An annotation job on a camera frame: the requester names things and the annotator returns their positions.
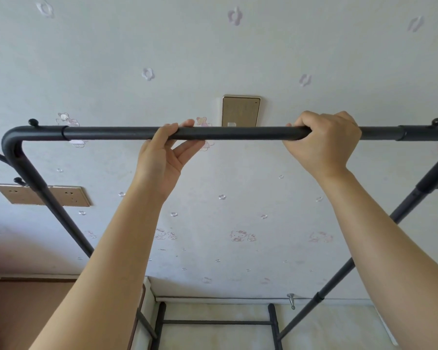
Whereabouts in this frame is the person's left hand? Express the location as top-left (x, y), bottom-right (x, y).
top-left (133, 119), bottom-right (207, 203)

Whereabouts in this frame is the brown wooden cabinet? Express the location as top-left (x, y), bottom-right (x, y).
top-left (0, 275), bottom-right (147, 350)

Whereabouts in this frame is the black metal clothes rack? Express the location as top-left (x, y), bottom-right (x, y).
top-left (0, 118), bottom-right (438, 350)

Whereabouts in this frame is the person's right forearm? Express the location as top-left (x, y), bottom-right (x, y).
top-left (319, 169), bottom-right (438, 350)

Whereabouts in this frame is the gold wall switch panel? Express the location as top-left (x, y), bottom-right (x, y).
top-left (221, 95), bottom-right (262, 127)

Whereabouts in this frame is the pink bear wall sticker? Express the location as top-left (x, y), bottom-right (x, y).
top-left (196, 116), bottom-right (214, 152)
top-left (56, 112), bottom-right (88, 147)

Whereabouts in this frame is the gold wall socket panel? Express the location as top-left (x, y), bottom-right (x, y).
top-left (0, 183), bottom-right (92, 208)

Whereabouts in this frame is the person's left forearm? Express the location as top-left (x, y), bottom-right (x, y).
top-left (29, 178), bottom-right (170, 350)

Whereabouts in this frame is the person's right hand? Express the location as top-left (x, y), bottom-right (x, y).
top-left (283, 111), bottom-right (362, 181)

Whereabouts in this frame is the group of clear flower stickers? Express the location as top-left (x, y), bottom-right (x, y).
top-left (0, 0), bottom-right (438, 285)

